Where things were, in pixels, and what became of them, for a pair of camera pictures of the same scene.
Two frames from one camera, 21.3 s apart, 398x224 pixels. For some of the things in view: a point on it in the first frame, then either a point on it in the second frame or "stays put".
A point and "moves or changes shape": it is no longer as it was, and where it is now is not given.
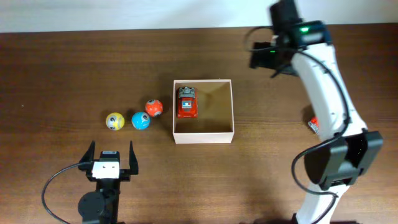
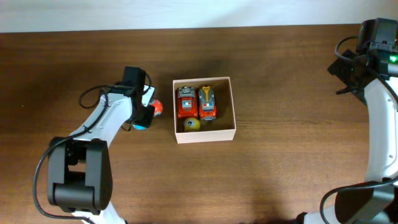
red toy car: x=187 y=104 stays put
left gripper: x=87 y=162 to x=149 y=121
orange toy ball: x=153 y=107 stays put
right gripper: x=261 y=59 to x=340 y=68
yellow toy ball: x=115 y=121 moves or changes shape
